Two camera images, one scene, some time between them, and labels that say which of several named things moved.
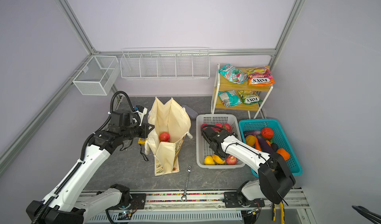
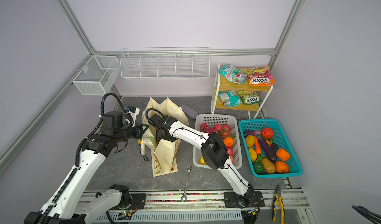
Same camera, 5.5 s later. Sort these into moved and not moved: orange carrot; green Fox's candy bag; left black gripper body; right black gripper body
Moved: right black gripper body
Not moved: green Fox's candy bag; left black gripper body; orange carrot
